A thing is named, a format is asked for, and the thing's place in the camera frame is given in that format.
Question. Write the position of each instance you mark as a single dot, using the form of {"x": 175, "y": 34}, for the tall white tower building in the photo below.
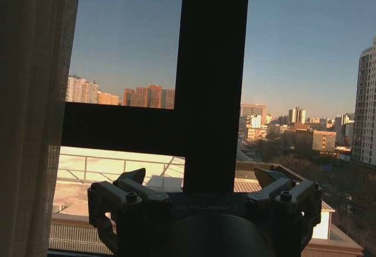
{"x": 365, "y": 104}

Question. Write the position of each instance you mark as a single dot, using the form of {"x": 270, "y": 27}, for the dark window frame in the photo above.
{"x": 202, "y": 98}

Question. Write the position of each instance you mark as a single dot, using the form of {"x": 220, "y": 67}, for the orange brick apartment buildings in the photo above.
{"x": 149, "y": 96}

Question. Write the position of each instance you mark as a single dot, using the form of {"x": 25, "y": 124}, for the white rooftop metal railing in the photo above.
{"x": 120, "y": 167}

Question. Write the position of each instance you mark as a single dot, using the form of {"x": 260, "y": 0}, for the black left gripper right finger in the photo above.
{"x": 289, "y": 191}

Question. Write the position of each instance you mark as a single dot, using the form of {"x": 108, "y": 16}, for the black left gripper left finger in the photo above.
{"x": 129, "y": 187}

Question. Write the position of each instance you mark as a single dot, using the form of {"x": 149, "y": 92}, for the beige sheer curtain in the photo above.
{"x": 30, "y": 116}

